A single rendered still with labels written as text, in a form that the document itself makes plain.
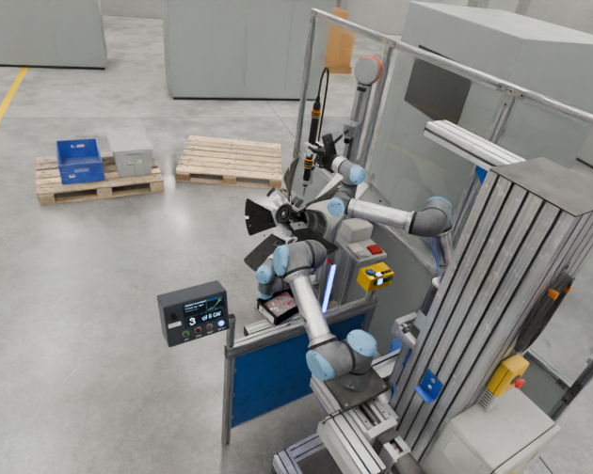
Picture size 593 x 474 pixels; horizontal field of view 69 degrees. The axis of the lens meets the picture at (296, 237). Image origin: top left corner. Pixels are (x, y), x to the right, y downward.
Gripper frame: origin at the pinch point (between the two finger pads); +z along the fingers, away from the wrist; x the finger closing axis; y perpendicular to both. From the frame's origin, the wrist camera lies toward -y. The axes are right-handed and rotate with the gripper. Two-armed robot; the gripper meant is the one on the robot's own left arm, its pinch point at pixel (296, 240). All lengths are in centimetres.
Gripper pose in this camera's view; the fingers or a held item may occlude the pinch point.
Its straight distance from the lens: 222.2
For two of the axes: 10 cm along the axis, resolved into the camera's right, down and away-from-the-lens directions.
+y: -9.1, -2.4, 3.3
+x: -0.2, 8.4, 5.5
